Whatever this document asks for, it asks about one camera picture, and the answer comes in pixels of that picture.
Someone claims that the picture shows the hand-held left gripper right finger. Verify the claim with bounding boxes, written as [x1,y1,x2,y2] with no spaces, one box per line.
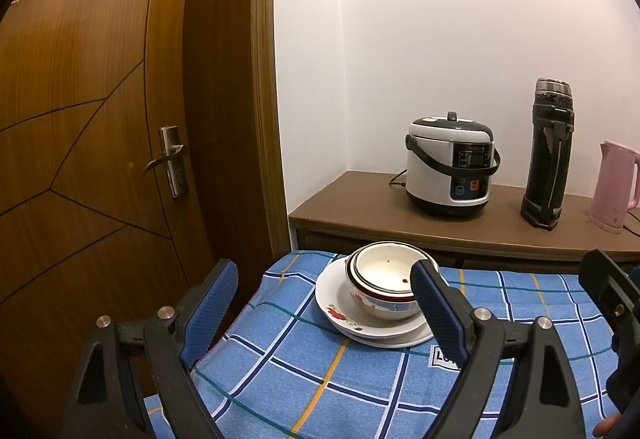
[409,259,587,439]

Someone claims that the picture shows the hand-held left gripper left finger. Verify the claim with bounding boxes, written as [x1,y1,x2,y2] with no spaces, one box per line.
[60,259,240,439]

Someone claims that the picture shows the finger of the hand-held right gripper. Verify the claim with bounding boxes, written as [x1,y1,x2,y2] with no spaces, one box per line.
[579,249,640,356]

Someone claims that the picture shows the white plate with pink pattern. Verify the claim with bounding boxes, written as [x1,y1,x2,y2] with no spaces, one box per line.
[345,325,435,344]

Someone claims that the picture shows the stainless steel bowl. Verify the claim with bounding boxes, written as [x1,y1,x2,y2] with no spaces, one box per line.
[344,241,442,321]

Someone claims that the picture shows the plain white plate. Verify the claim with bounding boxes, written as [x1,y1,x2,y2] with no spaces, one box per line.
[350,326,436,350]

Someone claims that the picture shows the white enamel bowl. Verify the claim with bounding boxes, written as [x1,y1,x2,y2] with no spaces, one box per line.
[352,244,436,297]

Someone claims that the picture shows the white plate with red roses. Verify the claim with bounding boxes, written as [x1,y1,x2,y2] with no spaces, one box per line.
[315,255,437,339]

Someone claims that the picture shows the person's right hand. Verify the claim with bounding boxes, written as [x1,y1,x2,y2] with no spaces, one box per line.
[592,415,622,439]

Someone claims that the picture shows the pink electric kettle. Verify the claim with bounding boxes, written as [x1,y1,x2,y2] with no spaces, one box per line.
[587,140,640,235]

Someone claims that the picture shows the blue plaid cloth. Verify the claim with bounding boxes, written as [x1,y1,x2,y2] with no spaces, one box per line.
[142,249,640,439]

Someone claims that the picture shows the tall black thermos flask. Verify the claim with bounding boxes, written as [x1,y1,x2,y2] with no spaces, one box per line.
[520,78,576,231]

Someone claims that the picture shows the brown wooden cabinet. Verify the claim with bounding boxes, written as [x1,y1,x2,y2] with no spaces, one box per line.
[289,170,640,276]

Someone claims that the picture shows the white and black rice cooker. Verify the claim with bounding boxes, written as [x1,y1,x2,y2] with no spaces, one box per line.
[404,111,502,220]

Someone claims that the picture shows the brown wooden door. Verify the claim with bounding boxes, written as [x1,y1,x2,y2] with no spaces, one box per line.
[0,0,211,420]

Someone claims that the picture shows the metal door handle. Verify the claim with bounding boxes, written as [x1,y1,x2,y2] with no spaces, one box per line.
[145,125,190,198]

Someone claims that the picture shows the brown wooden door frame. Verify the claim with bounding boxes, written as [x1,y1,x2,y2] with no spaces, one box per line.
[150,0,296,315]

